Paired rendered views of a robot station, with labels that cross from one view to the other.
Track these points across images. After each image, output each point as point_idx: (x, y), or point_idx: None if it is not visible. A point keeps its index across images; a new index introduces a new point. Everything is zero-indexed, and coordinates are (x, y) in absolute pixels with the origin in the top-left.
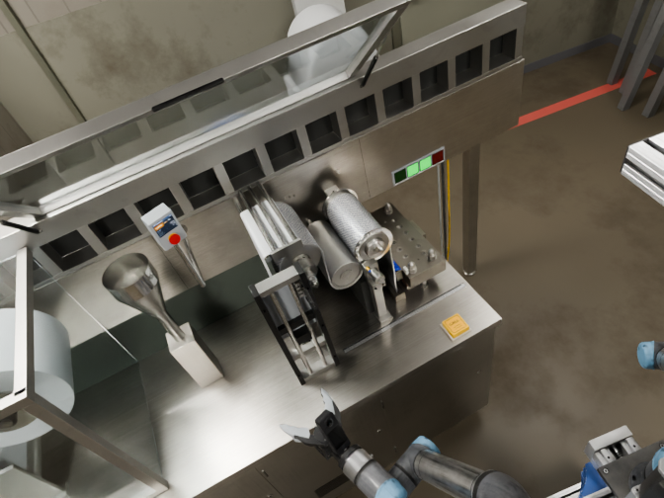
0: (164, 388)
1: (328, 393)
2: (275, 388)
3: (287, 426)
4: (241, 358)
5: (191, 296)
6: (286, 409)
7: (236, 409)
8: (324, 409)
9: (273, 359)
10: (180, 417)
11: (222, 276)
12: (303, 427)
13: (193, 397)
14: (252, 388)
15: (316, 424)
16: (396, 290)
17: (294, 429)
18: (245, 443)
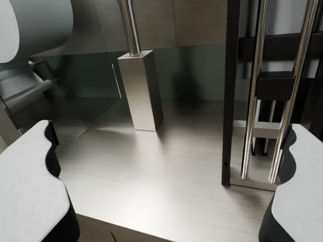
0: (115, 116)
1: (254, 221)
2: (188, 166)
3: (36, 127)
4: (181, 127)
5: (176, 57)
6: (182, 195)
7: (140, 159)
8: (279, 196)
9: (208, 142)
10: (102, 137)
11: (210, 49)
12: (63, 185)
13: (123, 131)
14: (168, 152)
15: None
16: None
17: (29, 158)
18: (115, 193)
